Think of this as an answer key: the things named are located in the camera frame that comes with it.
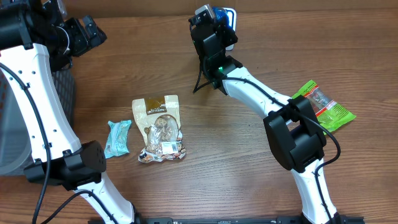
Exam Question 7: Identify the light teal snack packet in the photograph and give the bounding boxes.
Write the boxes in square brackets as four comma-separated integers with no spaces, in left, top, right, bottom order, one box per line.
[104,120,131,159]

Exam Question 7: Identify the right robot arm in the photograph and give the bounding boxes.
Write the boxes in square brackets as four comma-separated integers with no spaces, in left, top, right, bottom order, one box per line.
[188,11,338,223]

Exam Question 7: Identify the blue snack bar wrapper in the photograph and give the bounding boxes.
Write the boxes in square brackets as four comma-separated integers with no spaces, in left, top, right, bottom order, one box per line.
[213,7,228,25]

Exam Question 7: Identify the green snack packet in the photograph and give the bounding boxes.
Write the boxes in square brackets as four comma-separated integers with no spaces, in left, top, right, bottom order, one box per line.
[292,80,356,132]

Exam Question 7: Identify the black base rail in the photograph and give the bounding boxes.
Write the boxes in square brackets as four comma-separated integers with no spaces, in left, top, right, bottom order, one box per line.
[134,215,365,224]

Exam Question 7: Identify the beige brown cookie bag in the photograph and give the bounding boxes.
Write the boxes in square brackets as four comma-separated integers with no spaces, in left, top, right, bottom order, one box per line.
[132,95,186,163]

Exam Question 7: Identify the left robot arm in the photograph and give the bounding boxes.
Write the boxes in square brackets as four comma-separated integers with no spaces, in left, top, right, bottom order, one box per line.
[1,1,138,223]

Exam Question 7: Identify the grey plastic mesh basket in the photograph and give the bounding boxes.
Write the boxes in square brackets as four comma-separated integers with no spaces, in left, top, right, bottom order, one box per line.
[0,68,76,177]

